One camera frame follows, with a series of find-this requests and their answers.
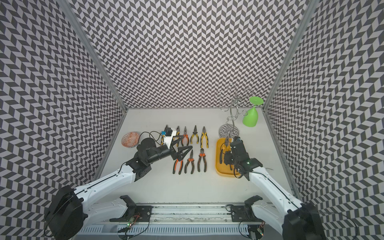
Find aluminium corner post left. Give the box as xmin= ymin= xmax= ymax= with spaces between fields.
xmin=56 ymin=0 xmax=127 ymax=112

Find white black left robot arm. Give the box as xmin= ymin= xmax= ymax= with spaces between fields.
xmin=44 ymin=137 xmax=193 ymax=240

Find large yellow black pliers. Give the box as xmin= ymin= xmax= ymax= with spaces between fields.
xmin=200 ymin=127 xmax=209 ymax=148

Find chrome wire glass stand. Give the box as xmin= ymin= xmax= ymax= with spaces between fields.
xmin=216 ymin=87 xmax=252 ymax=138

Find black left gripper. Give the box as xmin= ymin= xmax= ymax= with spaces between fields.
xmin=147 ymin=135 xmax=193 ymax=165

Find aluminium corner post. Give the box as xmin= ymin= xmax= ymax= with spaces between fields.
xmin=56 ymin=0 xmax=127 ymax=112
xmin=263 ymin=0 xmax=320 ymax=111

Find orange black diagonal cutters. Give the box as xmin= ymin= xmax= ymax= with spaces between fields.
xmin=197 ymin=148 xmax=208 ymax=173

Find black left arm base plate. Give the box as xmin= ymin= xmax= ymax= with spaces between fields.
xmin=110 ymin=205 xmax=153 ymax=223

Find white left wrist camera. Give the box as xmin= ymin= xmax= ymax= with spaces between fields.
xmin=165 ymin=127 xmax=177 ymax=149

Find green plastic wine glass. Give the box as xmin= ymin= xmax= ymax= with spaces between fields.
xmin=243 ymin=97 xmax=264 ymax=128

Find orange black needle-nose pliers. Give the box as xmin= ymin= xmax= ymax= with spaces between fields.
xmin=181 ymin=127 xmax=190 ymax=147

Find orange black long-nose pliers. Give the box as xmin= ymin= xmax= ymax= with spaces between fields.
xmin=184 ymin=149 xmax=195 ymax=175

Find yellow plastic storage box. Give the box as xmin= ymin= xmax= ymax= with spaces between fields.
xmin=215 ymin=138 xmax=240 ymax=178

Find small yellow needle-nose pliers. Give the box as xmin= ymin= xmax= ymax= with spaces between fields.
xmin=190 ymin=125 xmax=200 ymax=145

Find yellow black pliers front row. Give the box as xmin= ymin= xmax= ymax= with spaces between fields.
xmin=219 ymin=136 xmax=231 ymax=164

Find aluminium corner post right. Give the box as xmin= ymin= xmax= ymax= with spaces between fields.
xmin=263 ymin=0 xmax=320 ymax=111

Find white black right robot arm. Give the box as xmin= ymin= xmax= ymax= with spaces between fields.
xmin=225 ymin=137 xmax=326 ymax=240

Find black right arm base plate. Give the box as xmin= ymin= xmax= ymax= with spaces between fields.
xmin=226 ymin=205 xmax=262 ymax=223

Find aluminium front rail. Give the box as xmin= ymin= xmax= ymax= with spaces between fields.
xmin=73 ymin=204 xmax=279 ymax=240

